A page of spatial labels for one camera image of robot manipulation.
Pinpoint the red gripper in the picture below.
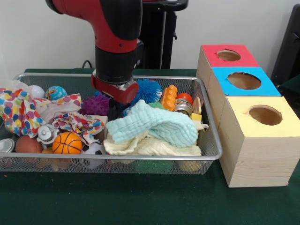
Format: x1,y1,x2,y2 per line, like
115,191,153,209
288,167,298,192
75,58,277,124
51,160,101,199
90,74,140,120

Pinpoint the purple spiky toy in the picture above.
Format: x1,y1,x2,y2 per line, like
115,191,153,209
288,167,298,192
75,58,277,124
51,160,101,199
80,93,111,116

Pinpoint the light blue knitted cloth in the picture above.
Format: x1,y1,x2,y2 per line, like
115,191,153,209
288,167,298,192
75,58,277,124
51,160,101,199
105,99,199,148

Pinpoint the cream knitted cloth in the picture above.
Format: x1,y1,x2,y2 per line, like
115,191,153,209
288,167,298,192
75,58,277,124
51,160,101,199
103,123,209,157

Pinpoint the colourful patterned cloth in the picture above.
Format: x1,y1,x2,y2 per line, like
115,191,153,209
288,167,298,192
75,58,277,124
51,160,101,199
52,112,106,145
0,81,82,138

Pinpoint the shallow mesh bin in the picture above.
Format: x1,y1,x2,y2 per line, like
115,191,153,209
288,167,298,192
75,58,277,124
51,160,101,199
0,72,223,175

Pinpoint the wooden box with three holes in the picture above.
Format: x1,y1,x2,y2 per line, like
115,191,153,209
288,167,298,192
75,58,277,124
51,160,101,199
196,44,300,188

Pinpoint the blue spiky ball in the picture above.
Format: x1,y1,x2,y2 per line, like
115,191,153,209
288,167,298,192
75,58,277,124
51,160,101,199
131,78,163,106

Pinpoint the orange and purple toy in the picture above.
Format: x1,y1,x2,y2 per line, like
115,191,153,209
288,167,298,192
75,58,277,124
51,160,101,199
161,85,178,111

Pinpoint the small orange basketball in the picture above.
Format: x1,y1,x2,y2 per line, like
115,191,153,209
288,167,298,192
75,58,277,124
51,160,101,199
52,132,83,155

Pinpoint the small globe ball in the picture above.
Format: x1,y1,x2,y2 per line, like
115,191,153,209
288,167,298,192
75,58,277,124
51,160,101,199
45,85,68,101

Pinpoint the silver astronaut toy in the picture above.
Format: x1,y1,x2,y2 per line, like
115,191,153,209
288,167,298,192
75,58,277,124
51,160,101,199
36,125,59,143

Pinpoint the brown red ball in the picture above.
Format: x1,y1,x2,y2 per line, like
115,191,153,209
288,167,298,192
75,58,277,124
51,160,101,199
15,135,43,154

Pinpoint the dark green side tablecloth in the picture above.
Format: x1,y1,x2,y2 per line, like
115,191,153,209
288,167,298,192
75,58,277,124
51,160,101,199
276,75,300,99

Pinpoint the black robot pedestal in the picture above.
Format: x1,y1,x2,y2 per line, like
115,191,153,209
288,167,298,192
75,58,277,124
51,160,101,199
138,0,189,70

